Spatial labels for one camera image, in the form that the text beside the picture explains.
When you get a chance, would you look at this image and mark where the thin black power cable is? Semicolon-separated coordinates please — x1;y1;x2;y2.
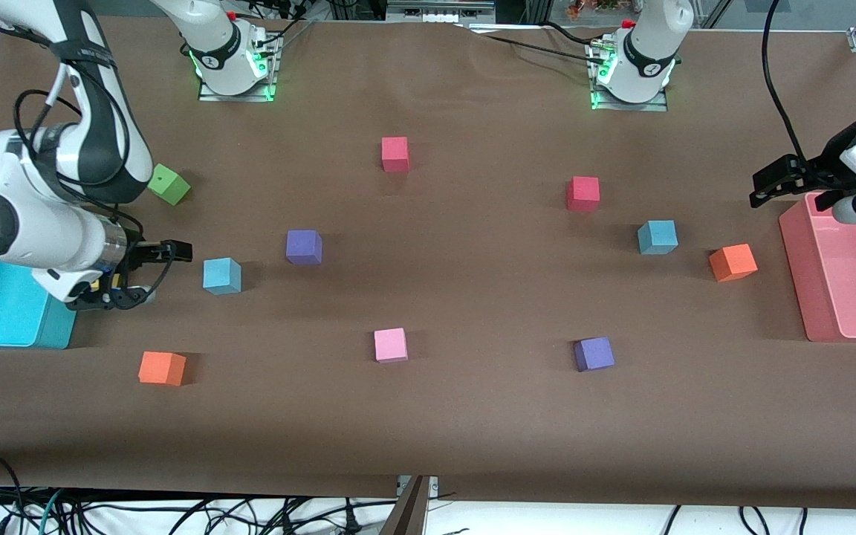
469;28;601;60

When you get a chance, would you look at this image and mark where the orange foam cube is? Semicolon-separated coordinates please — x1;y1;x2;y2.
709;244;759;282
138;351;187;387

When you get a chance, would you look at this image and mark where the pink plastic bin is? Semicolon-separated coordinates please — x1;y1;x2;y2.
779;189;856;343

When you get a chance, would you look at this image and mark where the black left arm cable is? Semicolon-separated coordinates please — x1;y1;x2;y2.
761;0;808;161

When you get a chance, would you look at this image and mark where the pinkish red foam cube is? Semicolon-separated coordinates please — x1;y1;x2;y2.
381;136;410;173
566;176;600;213

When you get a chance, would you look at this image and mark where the green foam cube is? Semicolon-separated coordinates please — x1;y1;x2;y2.
147;163;192;207

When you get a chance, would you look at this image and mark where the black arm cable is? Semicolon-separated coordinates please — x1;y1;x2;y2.
761;0;808;161
13;63;139;187

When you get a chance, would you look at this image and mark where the purple foam cube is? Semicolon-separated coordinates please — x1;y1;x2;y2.
574;337;615;372
285;230;323;266

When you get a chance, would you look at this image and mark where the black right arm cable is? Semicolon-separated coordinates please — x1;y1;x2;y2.
13;63;139;187

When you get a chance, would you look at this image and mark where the dark metal support bar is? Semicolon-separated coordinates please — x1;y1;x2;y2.
380;476;430;535

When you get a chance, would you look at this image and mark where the white power strip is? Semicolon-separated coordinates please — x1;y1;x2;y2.
387;0;496;22

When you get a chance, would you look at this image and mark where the light blue foam cube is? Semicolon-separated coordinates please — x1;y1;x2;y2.
637;220;679;256
203;257;243;296

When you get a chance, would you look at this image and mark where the light pink foam cube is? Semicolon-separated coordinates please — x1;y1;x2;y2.
374;328;409;363

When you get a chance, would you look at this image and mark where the brown table cover sheet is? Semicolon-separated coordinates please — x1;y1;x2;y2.
0;13;856;512

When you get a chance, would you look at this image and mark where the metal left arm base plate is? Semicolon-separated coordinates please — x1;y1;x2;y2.
590;41;670;112

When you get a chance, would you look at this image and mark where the teal floor cable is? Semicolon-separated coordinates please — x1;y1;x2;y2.
36;487;65;535

